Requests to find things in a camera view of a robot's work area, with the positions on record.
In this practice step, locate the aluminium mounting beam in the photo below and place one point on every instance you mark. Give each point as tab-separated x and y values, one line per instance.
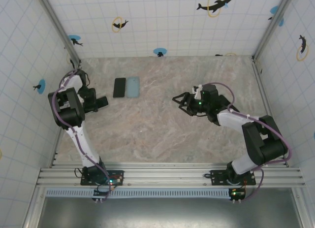
167	173

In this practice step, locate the light blue phone case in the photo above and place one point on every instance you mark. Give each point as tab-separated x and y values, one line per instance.
133	87

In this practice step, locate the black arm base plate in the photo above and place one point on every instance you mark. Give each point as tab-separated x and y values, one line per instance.
216	180
85	181

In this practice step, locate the aluminium side rail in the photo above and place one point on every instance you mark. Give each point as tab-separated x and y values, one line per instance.
58	146
265	95

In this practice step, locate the aluminium corner post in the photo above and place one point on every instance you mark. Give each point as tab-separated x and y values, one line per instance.
273	23
61	28

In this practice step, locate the grey metal panel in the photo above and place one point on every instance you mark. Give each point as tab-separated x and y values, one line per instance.
167	213

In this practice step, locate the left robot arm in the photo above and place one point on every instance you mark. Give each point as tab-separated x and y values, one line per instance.
67	109

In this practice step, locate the black controller box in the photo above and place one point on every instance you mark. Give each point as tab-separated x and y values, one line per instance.
101	194
237	194

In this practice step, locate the aluminium frame leg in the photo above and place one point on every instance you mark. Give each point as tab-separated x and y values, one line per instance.
300	210
34	210

